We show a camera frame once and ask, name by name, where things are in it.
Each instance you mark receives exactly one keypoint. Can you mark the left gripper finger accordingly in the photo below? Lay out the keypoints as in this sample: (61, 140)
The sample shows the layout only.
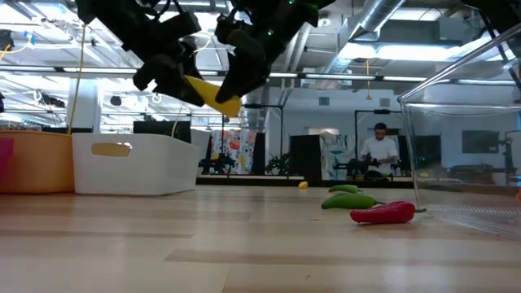
(179, 81)
(148, 73)

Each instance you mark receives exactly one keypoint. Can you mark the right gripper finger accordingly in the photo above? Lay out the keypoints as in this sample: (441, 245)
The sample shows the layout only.
(246, 61)

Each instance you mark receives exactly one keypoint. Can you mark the green chili pepper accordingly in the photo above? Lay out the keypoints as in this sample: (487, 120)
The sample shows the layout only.
(344, 189)

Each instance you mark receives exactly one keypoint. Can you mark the green jalapeno pepper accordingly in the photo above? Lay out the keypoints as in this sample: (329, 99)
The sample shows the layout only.
(350, 201)

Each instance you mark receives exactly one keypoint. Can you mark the red chili pepper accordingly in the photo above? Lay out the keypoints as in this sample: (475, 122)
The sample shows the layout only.
(382, 213)

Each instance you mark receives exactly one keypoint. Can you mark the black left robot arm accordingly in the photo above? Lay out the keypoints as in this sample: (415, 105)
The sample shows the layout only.
(87, 10)

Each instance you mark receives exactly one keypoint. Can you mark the colourful patterned panel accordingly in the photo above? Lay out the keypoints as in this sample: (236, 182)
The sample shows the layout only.
(232, 150)

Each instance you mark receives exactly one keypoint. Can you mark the white plastic bin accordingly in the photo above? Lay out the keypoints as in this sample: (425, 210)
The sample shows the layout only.
(154, 171)

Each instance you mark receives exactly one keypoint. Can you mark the small yellow pepper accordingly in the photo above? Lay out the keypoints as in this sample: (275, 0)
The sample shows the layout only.
(303, 185)

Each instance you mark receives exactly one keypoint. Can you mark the yellow-orange plastic bin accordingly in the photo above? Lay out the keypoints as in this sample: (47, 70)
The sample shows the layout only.
(40, 163)

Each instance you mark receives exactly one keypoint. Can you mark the person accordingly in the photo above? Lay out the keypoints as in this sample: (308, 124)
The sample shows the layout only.
(379, 150)

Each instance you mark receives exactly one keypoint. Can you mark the red plastic bin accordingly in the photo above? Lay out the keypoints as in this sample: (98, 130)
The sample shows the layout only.
(6, 158)

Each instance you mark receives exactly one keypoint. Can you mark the clear plastic bin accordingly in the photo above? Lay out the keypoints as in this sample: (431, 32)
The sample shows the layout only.
(468, 163)

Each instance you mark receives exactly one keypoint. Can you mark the silver ventilation duct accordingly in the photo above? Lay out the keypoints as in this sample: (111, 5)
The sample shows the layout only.
(366, 24)

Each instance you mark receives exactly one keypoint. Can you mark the black table frame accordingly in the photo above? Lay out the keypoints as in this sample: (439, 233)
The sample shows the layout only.
(244, 181)

